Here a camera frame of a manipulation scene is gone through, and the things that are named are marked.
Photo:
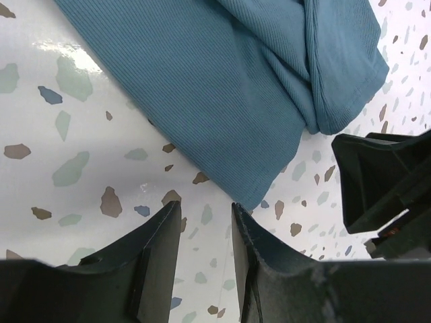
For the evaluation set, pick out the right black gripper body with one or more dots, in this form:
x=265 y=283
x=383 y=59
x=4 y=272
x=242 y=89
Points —
x=385 y=187

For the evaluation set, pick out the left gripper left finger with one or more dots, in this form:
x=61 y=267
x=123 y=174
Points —
x=130 y=280

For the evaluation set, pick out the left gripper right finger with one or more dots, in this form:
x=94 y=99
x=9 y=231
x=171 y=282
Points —
x=276 y=283

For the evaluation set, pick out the blue ribbed tank top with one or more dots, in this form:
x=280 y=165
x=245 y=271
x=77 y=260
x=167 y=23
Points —
x=234 y=84

